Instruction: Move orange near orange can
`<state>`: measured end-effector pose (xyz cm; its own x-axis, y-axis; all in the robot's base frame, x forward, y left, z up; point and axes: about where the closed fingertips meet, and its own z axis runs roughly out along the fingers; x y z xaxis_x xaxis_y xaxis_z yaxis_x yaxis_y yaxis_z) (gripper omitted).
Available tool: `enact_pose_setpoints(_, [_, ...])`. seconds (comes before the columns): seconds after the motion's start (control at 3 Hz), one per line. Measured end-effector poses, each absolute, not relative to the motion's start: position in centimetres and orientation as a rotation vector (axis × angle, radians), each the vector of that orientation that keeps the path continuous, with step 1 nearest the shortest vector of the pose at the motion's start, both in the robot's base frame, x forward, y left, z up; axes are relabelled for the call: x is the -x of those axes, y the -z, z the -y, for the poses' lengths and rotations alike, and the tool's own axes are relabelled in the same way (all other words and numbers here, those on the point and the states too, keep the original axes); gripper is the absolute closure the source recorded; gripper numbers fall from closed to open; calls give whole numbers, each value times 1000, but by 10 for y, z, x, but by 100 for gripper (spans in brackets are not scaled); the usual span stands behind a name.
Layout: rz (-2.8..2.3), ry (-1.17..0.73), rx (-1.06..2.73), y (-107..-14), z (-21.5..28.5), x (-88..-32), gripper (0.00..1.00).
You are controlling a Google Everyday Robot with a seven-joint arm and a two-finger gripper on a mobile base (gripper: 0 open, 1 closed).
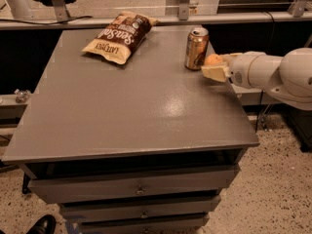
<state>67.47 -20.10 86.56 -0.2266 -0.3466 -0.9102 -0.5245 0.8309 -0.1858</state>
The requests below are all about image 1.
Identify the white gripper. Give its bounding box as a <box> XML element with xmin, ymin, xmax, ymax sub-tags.
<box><xmin>201</xmin><ymin>52</ymin><xmax>264</xmax><ymax>89</ymax></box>

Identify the orange fruit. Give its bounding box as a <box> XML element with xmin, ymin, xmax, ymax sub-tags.
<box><xmin>204</xmin><ymin>54</ymin><xmax>223</xmax><ymax>65</ymax></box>

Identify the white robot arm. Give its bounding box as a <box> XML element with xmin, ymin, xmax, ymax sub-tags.
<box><xmin>201</xmin><ymin>48</ymin><xmax>312</xmax><ymax>111</ymax></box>

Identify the gold orange drink can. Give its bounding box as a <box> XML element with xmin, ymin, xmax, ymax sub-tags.
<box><xmin>184</xmin><ymin>27</ymin><xmax>209</xmax><ymax>70</ymax></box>

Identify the brown sea salt chip bag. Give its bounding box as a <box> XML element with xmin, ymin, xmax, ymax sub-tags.
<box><xmin>83</xmin><ymin>12</ymin><xmax>159</xmax><ymax>64</ymax></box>

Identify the grey drawer cabinet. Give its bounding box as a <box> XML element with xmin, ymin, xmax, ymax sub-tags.
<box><xmin>1</xmin><ymin>24</ymin><xmax>260</xmax><ymax>234</ymax></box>

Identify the top grey drawer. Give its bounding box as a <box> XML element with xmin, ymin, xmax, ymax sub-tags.
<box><xmin>28</xmin><ymin>165</ymin><xmax>239</xmax><ymax>204</ymax></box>

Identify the grey drawer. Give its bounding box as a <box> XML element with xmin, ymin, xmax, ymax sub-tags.
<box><xmin>60</xmin><ymin>195</ymin><xmax>220</xmax><ymax>222</ymax></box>
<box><xmin>28</xmin><ymin>165</ymin><xmax>239</xmax><ymax>204</ymax></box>
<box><xmin>79</xmin><ymin>214</ymin><xmax>208</xmax><ymax>234</ymax></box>

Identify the bottom grey drawer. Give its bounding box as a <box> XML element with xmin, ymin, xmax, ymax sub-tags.
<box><xmin>79</xmin><ymin>214</ymin><xmax>208</xmax><ymax>234</ymax></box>

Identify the middle grey drawer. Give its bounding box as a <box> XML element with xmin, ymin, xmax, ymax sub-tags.
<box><xmin>60</xmin><ymin>195</ymin><xmax>220</xmax><ymax>222</ymax></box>

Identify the small shiny metal object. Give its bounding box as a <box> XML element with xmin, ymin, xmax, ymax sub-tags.
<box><xmin>15</xmin><ymin>89</ymin><xmax>31</xmax><ymax>103</ymax></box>

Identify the black shoe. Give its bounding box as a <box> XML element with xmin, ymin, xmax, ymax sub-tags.
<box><xmin>26</xmin><ymin>214</ymin><xmax>56</xmax><ymax>234</ymax></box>

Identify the grey metal rail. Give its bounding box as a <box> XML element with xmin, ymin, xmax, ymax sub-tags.
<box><xmin>0</xmin><ymin>11</ymin><xmax>312</xmax><ymax>30</ymax></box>

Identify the metal bracket post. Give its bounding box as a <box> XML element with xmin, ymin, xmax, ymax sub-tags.
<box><xmin>178</xmin><ymin>0</ymin><xmax>190</xmax><ymax>20</ymax></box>

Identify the black cable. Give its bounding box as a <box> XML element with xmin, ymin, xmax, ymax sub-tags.
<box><xmin>0</xmin><ymin>15</ymin><xmax>94</xmax><ymax>25</ymax></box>

